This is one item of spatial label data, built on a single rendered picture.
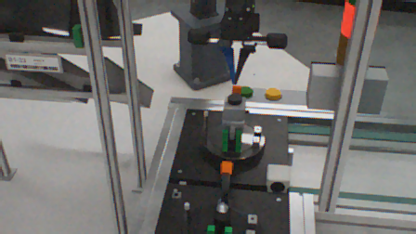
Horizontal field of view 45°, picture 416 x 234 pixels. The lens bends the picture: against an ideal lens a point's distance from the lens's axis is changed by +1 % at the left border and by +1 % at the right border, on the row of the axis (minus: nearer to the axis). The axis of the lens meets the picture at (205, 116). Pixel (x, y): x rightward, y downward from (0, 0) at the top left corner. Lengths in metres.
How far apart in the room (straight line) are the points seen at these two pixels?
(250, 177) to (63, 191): 0.43
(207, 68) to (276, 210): 0.61
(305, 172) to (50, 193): 0.57
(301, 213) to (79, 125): 0.65
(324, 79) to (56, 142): 0.74
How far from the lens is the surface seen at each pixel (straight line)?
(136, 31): 1.03
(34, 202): 1.17
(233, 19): 0.91
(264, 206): 0.96
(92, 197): 1.15
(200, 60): 1.43
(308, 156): 1.16
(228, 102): 1.01
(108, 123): 0.82
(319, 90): 0.84
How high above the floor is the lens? 1.66
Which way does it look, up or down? 37 degrees down
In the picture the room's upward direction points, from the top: straight up
